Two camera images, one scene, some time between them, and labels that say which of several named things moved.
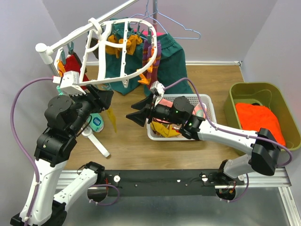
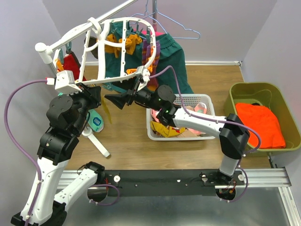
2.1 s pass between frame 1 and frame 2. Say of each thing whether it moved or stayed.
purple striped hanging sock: stayed
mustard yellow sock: moved
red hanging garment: stayed
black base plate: stayed
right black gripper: moved
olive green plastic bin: stayed
